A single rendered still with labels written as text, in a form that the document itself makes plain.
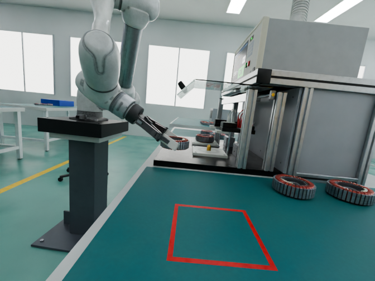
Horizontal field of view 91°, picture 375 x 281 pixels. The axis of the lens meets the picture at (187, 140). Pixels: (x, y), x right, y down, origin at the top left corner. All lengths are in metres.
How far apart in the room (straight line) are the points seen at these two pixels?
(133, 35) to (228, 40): 4.93
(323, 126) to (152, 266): 0.68
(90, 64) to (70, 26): 6.26
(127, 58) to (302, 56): 0.89
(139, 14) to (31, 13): 6.48
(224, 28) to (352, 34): 5.21
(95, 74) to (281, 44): 0.65
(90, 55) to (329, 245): 0.66
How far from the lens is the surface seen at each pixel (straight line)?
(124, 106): 0.70
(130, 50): 1.22
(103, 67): 0.59
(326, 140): 0.81
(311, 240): 0.45
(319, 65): 0.90
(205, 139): 1.05
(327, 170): 0.84
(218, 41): 5.92
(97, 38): 0.59
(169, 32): 5.97
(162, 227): 0.37
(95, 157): 1.37
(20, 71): 7.48
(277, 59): 0.83
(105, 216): 0.41
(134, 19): 1.15
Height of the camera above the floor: 0.97
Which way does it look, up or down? 10 degrees down
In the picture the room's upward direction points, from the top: 6 degrees clockwise
